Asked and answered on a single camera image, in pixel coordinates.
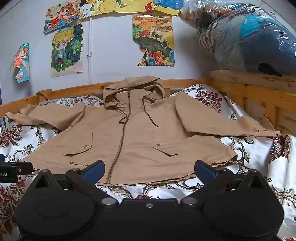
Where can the blue and yellow wall poster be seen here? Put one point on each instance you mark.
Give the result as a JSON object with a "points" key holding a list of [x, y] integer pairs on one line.
{"points": [[167, 7]]}

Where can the yellow cartoon wall poster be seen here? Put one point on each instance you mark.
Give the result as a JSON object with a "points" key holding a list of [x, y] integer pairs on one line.
{"points": [[134, 5]]}

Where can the clear plastic bag of clothes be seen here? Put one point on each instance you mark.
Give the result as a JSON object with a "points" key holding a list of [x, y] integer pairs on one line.
{"points": [[249, 41]]}

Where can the blond cartoon figure wall poster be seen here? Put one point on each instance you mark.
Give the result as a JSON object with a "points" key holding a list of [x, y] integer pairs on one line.
{"points": [[66, 48]]}

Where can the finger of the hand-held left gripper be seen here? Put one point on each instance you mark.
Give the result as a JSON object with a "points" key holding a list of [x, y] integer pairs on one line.
{"points": [[23, 167]]}

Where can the tan hooded jacket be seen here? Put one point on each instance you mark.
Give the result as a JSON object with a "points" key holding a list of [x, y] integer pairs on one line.
{"points": [[138, 139]]}

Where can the landscape drawing wall poster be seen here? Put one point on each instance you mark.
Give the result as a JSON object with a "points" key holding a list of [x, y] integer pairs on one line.
{"points": [[153, 39]]}

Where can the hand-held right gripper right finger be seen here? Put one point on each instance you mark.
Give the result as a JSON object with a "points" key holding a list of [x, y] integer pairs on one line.
{"points": [[204, 173]]}

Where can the small curled cartoon wall poster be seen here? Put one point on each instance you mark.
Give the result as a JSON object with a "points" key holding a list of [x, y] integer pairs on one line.
{"points": [[22, 62]]}

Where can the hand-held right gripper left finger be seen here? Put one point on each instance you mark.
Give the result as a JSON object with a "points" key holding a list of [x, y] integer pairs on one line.
{"points": [[94, 173]]}

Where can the white floral blanket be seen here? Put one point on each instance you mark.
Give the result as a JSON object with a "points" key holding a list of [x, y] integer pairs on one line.
{"points": [[254, 150]]}

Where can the white wall pipe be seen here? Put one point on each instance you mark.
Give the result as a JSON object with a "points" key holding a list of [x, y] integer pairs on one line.
{"points": [[90, 46]]}

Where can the wooden bed frame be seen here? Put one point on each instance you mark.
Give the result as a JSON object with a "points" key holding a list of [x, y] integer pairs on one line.
{"points": [[266, 80]]}

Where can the yellow patterned wall poster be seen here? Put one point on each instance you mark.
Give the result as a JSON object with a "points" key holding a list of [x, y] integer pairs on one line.
{"points": [[97, 8]]}

